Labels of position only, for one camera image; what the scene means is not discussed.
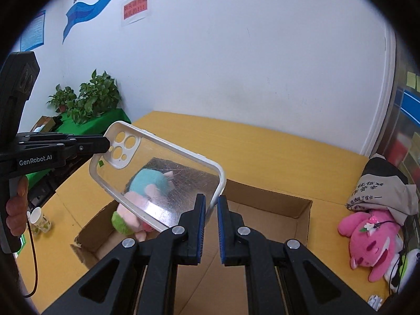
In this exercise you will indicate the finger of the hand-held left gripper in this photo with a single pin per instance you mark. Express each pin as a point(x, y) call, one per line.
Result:
point(88, 146)

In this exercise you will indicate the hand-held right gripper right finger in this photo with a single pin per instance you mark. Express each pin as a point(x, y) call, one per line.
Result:
point(220, 233)

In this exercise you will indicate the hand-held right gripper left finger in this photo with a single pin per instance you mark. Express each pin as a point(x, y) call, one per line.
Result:
point(201, 233)

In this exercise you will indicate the brown cardboard box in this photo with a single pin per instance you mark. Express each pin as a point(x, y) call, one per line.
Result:
point(262, 216)

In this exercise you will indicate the clear white phone case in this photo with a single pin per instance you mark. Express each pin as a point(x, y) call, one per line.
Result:
point(164, 183)

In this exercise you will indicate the person's left hand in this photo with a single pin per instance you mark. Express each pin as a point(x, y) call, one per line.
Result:
point(16, 213)

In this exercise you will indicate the small brown box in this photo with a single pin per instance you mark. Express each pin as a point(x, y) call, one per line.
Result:
point(46, 123)

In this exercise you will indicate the small green potted plant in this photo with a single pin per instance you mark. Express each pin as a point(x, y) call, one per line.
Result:
point(62, 100)

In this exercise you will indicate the large green potted plant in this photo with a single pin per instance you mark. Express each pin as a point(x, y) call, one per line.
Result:
point(95, 95)

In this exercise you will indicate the teal pink plush toy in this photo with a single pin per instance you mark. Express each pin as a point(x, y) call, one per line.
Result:
point(147, 187)

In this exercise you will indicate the leaf print paper cup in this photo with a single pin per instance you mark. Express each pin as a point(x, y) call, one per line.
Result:
point(41, 218)

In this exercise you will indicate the grey printed tote bag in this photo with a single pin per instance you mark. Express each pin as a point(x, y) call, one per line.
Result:
point(380, 183)

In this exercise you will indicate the small white item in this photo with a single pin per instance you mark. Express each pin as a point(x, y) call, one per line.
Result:
point(374, 302)

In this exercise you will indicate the white green toy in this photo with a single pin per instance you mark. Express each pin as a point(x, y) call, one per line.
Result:
point(408, 265)

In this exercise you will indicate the blue window banner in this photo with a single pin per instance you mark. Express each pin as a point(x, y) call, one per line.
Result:
point(411, 100)

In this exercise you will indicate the yellow sticky notes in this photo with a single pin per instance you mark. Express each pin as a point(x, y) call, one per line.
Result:
point(412, 80)

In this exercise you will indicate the blue wall poster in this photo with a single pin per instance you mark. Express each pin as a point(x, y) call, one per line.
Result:
point(32, 31)

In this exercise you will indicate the blue wave wall decal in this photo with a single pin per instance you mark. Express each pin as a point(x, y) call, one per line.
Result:
point(82, 11)

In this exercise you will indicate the red wall sign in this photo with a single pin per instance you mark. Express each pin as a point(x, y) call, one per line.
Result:
point(135, 8)

